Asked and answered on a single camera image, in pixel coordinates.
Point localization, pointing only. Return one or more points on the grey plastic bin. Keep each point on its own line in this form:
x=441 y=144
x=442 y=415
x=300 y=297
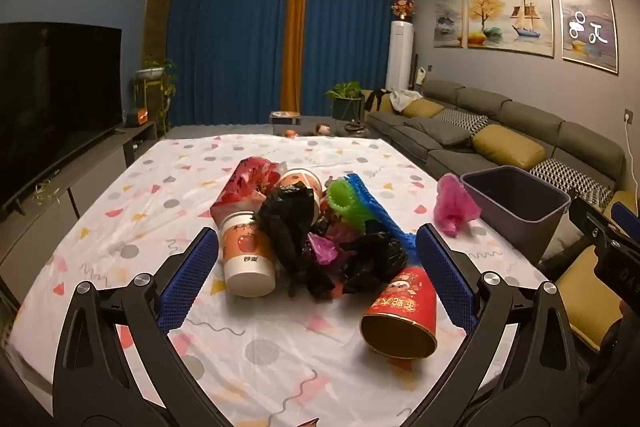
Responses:
x=525 y=227

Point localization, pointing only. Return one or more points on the sailboat and tree painting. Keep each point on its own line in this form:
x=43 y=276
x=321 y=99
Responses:
x=510 y=19

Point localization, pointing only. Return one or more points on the potted plant green planter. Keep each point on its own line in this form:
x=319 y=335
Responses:
x=346 y=107

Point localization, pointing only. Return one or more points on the framed painting with glare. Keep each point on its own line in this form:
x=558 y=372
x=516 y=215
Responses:
x=587 y=24

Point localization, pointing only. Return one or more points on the dark grey cushion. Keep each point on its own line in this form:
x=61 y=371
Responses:
x=437 y=133

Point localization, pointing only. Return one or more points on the brown round toy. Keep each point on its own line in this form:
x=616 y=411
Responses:
x=323 y=129

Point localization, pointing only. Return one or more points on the black tall speaker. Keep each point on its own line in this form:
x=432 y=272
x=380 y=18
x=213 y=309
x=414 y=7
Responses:
x=413 y=72

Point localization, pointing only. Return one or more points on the wall socket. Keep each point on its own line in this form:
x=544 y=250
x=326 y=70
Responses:
x=628 y=117

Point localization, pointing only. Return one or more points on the blue foam net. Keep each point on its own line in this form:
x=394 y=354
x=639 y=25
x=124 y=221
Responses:
x=395 y=227

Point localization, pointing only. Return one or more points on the blue curtain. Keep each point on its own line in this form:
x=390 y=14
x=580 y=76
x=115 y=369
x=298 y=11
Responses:
x=225 y=47
x=350 y=37

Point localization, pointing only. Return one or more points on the white cloth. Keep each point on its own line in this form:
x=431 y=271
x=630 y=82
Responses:
x=406 y=99

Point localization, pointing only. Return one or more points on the white standing air conditioner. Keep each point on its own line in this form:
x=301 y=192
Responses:
x=400 y=57

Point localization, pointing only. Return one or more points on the trailing plant white bowl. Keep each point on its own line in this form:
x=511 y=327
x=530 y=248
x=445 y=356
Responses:
x=152 y=72

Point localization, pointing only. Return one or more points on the white wall device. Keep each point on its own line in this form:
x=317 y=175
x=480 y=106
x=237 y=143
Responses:
x=420 y=74

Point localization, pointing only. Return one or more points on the green foam net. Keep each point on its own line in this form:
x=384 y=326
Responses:
x=350 y=204

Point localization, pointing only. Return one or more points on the black plastic bag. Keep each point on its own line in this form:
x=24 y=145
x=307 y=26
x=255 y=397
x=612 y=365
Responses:
x=287 y=217
x=370 y=257

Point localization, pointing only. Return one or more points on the white orange paper cup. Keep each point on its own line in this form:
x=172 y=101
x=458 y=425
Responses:
x=247 y=257
x=300 y=179

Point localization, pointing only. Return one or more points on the orange radio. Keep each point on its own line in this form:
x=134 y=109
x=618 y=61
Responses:
x=136 y=117

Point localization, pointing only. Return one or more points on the dark metal tea stove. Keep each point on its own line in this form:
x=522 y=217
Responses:
x=357 y=128

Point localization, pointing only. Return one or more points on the small yellow cushion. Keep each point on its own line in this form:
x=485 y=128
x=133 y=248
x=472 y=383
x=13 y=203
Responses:
x=422 y=108

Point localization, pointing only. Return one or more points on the black flat television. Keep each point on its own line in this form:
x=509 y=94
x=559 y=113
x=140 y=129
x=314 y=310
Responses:
x=50 y=107

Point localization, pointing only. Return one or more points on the small grey landscape painting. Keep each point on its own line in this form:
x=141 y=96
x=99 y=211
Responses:
x=450 y=19

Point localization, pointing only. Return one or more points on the small black white patterned cushion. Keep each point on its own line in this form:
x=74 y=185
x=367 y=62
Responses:
x=462 y=121

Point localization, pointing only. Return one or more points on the grey sofa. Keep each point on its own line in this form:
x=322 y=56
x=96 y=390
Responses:
x=525 y=112

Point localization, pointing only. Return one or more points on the large black white patterned cushion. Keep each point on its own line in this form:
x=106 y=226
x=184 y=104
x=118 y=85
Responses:
x=570 y=179

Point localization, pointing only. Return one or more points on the printed white tablecloth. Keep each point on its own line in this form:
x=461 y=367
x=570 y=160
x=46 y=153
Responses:
x=300 y=357

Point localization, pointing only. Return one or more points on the red patterned plastic bag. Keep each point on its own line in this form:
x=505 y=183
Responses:
x=245 y=187

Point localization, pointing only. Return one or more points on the small magenta plastic bag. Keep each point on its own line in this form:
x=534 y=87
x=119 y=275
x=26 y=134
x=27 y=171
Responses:
x=322 y=249

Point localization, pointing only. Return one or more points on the brown wooden panel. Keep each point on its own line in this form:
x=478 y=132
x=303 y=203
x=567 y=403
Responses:
x=156 y=22

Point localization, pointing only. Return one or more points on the orange curtain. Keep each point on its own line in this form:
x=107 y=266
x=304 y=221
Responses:
x=295 y=37

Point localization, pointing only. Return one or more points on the gold plant stand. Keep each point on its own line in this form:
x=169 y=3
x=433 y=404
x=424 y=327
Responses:
x=145 y=94

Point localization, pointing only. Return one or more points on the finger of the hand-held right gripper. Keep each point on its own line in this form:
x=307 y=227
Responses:
x=627 y=219
x=592 y=224

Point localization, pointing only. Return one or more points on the grey television cabinet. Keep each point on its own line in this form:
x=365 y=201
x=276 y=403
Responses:
x=100 y=167

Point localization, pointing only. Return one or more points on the yellow ribbon scraps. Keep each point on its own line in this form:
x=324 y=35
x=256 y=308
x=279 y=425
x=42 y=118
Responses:
x=45 y=192

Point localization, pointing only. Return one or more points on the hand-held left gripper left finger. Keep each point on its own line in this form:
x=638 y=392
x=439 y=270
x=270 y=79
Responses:
x=192 y=277

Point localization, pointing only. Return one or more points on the artificial flower arrangement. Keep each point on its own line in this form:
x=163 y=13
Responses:
x=403 y=8

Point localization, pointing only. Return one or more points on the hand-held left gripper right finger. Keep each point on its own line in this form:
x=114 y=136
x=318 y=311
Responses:
x=445 y=277

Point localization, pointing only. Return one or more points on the red gold paper cup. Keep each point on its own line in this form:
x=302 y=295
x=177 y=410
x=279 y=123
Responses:
x=405 y=294

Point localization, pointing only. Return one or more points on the colourful printed box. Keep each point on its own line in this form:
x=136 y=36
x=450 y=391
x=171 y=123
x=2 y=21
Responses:
x=285 y=118

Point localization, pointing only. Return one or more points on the large yellow cushion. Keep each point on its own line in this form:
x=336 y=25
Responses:
x=507 y=147

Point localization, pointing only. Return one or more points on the pink plastic bag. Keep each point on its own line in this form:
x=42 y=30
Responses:
x=452 y=207

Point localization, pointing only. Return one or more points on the long yellow leather bolster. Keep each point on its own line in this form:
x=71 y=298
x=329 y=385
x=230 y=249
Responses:
x=580 y=297

